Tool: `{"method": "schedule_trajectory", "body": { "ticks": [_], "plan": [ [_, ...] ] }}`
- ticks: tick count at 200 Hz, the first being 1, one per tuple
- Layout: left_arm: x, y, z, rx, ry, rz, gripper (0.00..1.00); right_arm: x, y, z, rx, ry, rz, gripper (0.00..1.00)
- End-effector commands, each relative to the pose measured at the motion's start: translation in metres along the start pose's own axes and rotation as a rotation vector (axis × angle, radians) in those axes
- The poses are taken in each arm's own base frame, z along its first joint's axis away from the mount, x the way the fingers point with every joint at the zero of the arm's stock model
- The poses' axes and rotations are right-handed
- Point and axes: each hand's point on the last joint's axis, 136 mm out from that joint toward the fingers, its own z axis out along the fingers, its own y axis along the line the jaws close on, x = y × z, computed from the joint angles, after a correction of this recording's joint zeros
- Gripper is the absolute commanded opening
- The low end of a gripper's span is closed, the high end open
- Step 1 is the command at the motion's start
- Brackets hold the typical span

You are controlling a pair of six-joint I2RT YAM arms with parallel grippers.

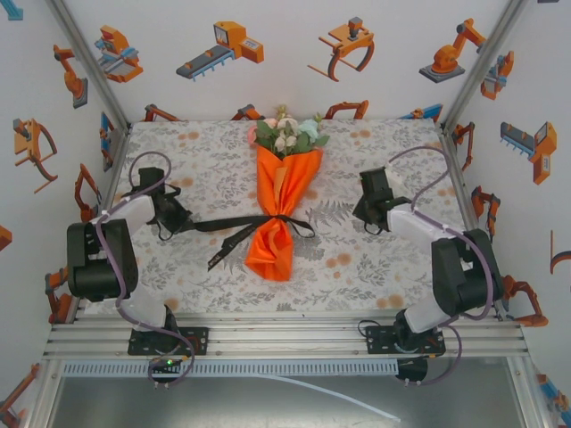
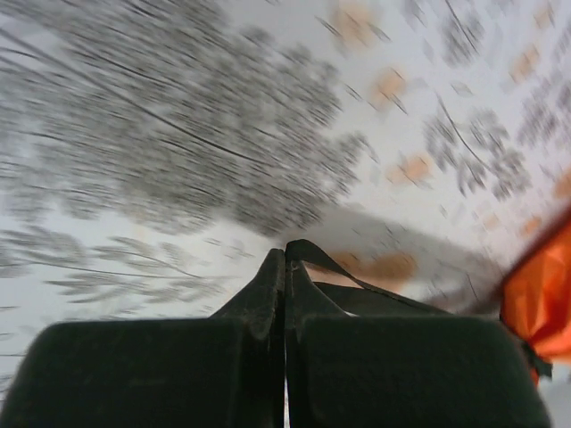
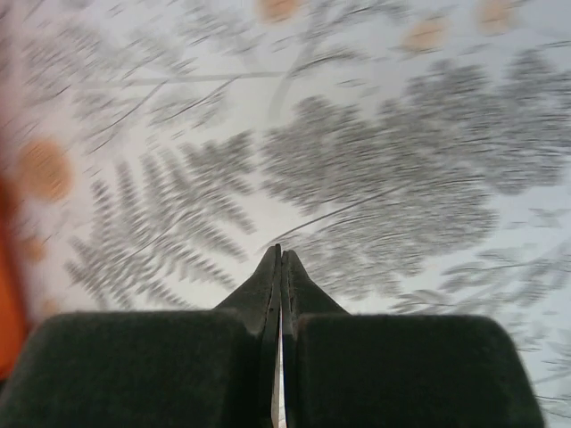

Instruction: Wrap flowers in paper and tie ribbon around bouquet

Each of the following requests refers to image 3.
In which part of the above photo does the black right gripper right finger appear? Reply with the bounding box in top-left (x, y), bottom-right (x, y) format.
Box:
top-left (281, 251), bottom-right (548, 428)

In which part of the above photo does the floral print tablecloth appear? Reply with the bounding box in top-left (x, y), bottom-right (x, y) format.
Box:
top-left (0, 0), bottom-right (571, 428)

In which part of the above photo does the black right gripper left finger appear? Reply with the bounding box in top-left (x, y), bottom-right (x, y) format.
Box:
top-left (0, 245), bottom-right (283, 428)

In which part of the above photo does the orange wrapping paper sheet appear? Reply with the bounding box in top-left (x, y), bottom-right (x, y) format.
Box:
top-left (0, 0), bottom-right (37, 383)

